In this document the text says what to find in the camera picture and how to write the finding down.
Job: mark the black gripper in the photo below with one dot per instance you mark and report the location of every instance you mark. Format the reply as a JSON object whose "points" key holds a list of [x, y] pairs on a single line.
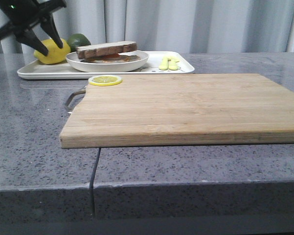
{"points": [[23, 15]]}

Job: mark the white round plate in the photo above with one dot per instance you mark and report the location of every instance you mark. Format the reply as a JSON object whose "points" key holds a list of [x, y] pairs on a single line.
{"points": [[130, 65]]}

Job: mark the white bread slice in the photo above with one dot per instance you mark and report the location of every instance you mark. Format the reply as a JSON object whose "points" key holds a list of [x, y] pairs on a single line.
{"points": [[104, 49]]}

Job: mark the bottom bread slice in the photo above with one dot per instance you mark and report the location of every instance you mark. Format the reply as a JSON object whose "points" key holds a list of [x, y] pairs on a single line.
{"points": [[92, 60]]}

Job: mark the white bear tray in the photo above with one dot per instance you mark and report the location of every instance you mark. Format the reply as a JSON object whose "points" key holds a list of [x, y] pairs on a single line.
{"points": [[36, 70]]}

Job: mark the yellow lemon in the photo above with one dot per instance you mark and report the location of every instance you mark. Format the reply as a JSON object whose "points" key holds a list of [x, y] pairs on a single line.
{"points": [[55, 54]]}

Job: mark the green lime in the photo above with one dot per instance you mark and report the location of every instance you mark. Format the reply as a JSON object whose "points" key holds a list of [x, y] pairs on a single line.
{"points": [[77, 40]]}

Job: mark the lemon slice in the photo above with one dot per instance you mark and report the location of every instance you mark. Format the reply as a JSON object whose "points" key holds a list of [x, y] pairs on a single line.
{"points": [[105, 80]]}

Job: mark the fried egg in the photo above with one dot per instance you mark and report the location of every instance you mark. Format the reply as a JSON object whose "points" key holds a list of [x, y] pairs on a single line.
{"points": [[115, 58]]}

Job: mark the yellow plastic fork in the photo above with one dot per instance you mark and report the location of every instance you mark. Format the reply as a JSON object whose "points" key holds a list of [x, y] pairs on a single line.
{"points": [[164, 65]]}

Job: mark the wooden cutting board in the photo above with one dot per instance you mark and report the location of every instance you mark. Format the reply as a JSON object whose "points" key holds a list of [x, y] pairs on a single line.
{"points": [[182, 109]]}

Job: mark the grey curtain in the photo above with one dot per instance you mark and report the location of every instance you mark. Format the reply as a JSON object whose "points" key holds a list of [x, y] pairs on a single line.
{"points": [[184, 26]]}

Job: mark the metal cutting board handle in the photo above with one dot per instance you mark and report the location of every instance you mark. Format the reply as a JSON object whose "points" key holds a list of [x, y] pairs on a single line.
{"points": [[72, 96]]}

